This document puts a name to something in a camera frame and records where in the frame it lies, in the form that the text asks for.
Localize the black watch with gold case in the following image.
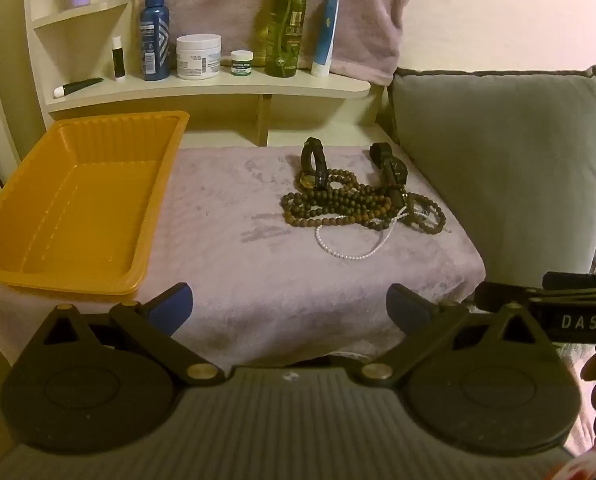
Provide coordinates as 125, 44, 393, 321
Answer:
300, 136, 331, 191

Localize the green bead necklace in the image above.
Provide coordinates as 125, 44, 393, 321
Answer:
398, 192, 451, 235

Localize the brown wooden bead necklace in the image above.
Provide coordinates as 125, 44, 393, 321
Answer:
279, 172, 396, 233

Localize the blue and white tube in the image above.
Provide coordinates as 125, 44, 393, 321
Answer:
311, 0, 340, 78

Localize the grey cushion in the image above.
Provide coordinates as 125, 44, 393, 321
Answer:
385, 65, 596, 306

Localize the black tube with white cap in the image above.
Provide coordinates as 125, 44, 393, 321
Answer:
53, 77, 105, 99

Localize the cream wooden shelf unit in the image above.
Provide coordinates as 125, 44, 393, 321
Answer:
23, 0, 373, 148

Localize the green oil spray bottle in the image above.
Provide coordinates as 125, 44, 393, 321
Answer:
264, 0, 307, 78

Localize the pink fleece blanket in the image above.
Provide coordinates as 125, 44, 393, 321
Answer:
0, 145, 486, 366

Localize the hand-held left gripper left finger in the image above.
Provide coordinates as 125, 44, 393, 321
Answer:
27, 282, 226, 387

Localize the small green label jar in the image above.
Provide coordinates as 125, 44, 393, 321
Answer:
230, 50, 255, 77

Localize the blue spray bottle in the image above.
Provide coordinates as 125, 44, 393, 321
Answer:
138, 0, 171, 82

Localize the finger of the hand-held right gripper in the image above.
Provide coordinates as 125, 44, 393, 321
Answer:
472, 281, 596, 312
542, 271, 596, 289

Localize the yellow plastic tray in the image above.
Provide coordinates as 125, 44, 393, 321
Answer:
0, 110, 191, 303

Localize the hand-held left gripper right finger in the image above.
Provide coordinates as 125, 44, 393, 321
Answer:
358, 284, 553, 387

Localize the white and black lip balm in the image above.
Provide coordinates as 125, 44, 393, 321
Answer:
111, 36, 127, 81

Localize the large white cream jar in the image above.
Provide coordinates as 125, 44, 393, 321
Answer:
176, 34, 223, 81

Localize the black watch with mesh band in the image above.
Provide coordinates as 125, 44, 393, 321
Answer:
369, 142, 409, 208

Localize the red and white packet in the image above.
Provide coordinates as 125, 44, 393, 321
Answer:
558, 442, 596, 480

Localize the white pearl necklace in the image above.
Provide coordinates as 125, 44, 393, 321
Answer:
314, 210, 411, 262

